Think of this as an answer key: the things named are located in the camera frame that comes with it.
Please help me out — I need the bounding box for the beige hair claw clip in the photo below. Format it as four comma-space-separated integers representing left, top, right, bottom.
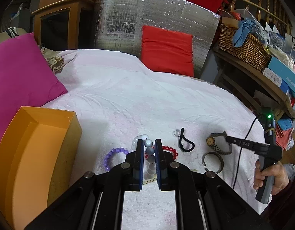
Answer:
142, 173, 157, 185

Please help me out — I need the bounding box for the red bead bracelet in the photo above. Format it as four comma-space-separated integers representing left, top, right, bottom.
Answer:
144, 145, 179, 161

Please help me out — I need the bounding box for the white bead bracelet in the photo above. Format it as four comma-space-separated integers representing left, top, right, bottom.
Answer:
131, 134, 158, 181

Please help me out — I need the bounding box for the purple bead bracelet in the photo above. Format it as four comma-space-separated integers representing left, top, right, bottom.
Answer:
103, 147, 129, 172

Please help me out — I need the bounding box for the black hair tie loop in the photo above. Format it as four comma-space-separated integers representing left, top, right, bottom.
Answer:
178, 127, 195, 153

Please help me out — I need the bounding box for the gold silver wristwatch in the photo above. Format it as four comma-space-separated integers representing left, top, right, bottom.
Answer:
206, 131, 232, 155

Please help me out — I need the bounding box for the metal cuff bangle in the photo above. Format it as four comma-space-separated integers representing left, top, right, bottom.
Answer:
202, 152, 224, 174

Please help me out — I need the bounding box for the person's right hand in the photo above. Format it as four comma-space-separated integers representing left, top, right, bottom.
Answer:
253, 160, 289, 195

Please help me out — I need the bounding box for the wooden shelf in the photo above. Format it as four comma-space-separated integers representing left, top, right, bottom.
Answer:
213, 46, 295, 120

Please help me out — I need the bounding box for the pink white bed blanket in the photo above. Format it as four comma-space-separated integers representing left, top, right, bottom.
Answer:
40, 49, 273, 230

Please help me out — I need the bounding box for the light blue cardboard box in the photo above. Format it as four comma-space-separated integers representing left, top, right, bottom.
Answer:
263, 57, 295, 97

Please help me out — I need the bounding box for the orange cardboard box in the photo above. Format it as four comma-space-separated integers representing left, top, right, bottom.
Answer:
0, 106, 82, 229

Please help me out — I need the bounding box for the wicker basket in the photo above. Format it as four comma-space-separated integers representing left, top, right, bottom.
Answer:
217, 23, 272, 73

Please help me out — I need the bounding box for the small red pillow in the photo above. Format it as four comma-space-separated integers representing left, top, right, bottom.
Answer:
140, 25, 194, 77

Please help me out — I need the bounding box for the blue cloth in basket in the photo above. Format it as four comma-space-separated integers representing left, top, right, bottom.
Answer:
232, 18, 259, 47

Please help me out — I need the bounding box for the beige crumpled cloth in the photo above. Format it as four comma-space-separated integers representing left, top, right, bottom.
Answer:
40, 46, 64, 74

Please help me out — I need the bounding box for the magenta pillow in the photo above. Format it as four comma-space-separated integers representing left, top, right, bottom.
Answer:
0, 33, 67, 141

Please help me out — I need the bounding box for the silver foil insulation panel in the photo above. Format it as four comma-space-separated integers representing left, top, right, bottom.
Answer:
91, 0, 220, 77

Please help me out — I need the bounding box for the wooden cabinet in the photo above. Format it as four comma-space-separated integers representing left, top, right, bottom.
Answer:
32, 0, 94, 50

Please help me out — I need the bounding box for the beige leather sofa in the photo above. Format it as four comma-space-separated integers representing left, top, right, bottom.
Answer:
0, 27, 27, 43

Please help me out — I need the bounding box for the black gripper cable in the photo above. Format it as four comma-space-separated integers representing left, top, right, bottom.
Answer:
232, 113, 267, 190

